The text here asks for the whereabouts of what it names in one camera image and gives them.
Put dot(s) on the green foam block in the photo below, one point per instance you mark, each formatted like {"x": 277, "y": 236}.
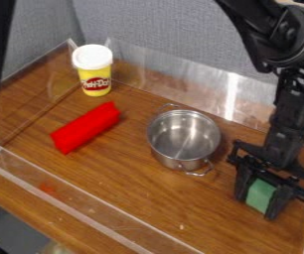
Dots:
{"x": 260, "y": 194}

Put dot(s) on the stainless steel pot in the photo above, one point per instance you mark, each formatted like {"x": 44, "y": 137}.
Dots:
{"x": 183, "y": 138}

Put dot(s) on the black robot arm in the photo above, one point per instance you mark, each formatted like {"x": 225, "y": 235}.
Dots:
{"x": 270, "y": 28}

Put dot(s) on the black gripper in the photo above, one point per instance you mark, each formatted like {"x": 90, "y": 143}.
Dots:
{"x": 252, "y": 168}

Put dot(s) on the clear acrylic barrier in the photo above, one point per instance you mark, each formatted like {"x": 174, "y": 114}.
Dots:
{"x": 104, "y": 199}

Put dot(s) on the red foam block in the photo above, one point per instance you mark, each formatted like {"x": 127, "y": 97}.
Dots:
{"x": 85, "y": 127}

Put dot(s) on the yellow play-doh can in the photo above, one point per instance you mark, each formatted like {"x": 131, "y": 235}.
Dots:
{"x": 92, "y": 60}

